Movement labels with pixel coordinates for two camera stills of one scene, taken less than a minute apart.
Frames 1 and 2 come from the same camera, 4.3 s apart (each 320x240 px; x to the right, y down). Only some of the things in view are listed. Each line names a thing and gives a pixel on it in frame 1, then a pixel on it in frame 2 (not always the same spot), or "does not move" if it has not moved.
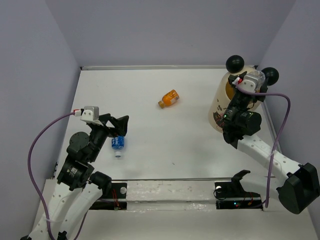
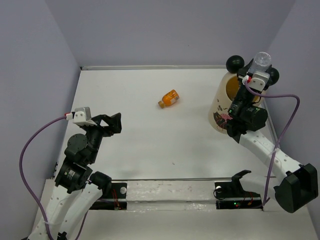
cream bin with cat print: x=221 y=89 does not move
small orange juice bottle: x=168 y=98 does not move
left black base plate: x=115 y=198 does not move
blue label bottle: x=118 y=144 -> x=262 y=61
